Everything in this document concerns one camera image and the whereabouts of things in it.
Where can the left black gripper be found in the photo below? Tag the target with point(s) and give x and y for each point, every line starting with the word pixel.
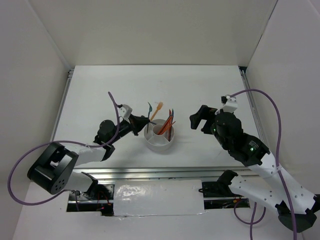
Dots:
pixel 136 123

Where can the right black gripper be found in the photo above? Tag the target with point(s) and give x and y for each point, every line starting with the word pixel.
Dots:
pixel 205 112

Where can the dark blue plastic knife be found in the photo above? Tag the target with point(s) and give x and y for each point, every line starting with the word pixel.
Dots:
pixel 170 127

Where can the orange-yellow plastic fork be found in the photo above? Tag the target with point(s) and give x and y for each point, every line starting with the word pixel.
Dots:
pixel 158 108

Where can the teal plastic fork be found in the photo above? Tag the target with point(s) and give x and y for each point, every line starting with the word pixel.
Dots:
pixel 150 109

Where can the orange plastic knife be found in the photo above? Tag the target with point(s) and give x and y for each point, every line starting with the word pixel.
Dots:
pixel 167 130

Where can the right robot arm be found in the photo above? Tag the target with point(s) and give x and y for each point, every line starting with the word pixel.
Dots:
pixel 294 205

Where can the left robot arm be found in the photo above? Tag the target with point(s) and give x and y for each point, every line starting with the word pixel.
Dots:
pixel 54 166

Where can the white divided round container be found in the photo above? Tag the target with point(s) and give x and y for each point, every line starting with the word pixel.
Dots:
pixel 155 142

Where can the white foam board cover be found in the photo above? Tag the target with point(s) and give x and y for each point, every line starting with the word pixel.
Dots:
pixel 158 198

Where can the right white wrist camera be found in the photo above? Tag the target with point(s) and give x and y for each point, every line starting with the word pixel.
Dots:
pixel 229 105

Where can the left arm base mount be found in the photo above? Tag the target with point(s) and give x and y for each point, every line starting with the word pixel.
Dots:
pixel 96 198

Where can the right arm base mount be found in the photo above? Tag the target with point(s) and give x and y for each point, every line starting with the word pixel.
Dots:
pixel 217 194

